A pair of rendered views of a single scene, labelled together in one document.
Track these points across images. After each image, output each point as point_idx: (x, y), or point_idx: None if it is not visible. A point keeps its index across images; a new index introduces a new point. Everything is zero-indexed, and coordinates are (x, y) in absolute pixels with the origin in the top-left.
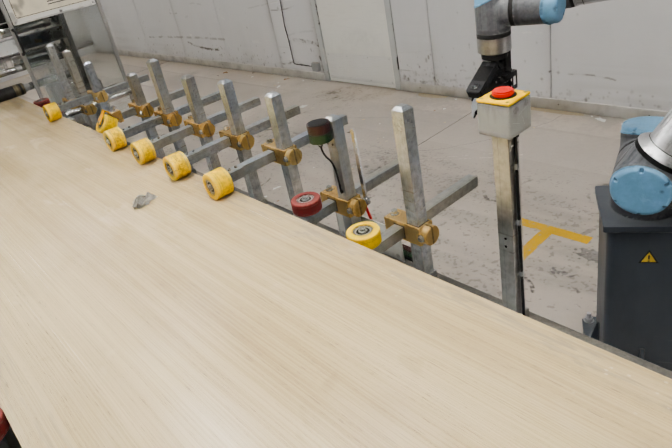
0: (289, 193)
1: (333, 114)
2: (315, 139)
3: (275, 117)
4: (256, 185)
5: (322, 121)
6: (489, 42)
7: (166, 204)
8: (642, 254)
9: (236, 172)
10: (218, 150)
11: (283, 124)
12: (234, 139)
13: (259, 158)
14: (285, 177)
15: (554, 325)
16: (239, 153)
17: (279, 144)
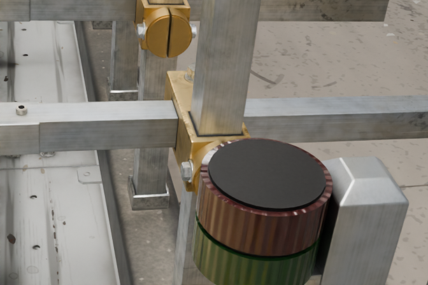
0: (176, 259)
1: (378, 165)
2: (207, 250)
3: (211, 18)
4: (155, 154)
5: (292, 181)
6: None
7: None
8: None
9: (6, 131)
10: (89, 18)
11: (234, 55)
12: (140, 9)
13: (114, 120)
14: (181, 212)
15: None
16: (143, 53)
17: (196, 111)
